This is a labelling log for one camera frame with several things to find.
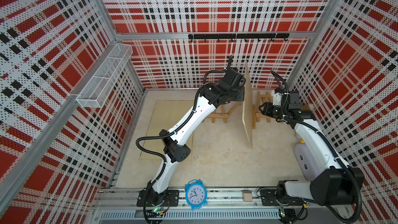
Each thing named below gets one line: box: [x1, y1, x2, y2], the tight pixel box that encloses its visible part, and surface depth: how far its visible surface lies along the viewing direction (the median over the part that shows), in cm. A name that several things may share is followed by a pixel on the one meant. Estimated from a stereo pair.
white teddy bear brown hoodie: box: [301, 103, 314, 113], surface depth 97 cm
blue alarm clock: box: [185, 178, 208, 212], surface depth 75 cm
